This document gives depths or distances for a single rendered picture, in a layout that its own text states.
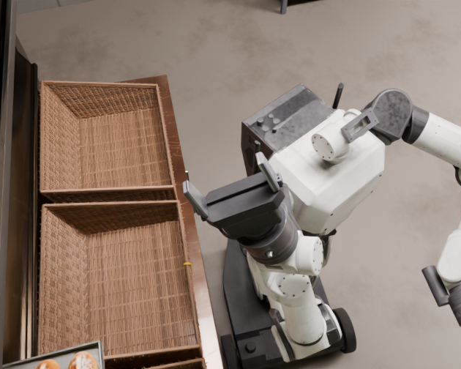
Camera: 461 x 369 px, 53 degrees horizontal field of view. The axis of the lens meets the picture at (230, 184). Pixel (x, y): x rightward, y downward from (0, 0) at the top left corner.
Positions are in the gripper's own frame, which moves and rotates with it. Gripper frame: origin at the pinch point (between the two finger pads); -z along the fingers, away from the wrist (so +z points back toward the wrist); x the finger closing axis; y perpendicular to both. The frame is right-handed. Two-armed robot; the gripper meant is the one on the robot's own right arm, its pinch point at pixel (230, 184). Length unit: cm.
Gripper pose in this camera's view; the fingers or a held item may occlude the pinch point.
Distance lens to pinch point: 63.3
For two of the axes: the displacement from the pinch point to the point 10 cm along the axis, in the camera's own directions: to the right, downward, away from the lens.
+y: 1.4, 7.8, -6.1
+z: 4.0, 5.2, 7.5
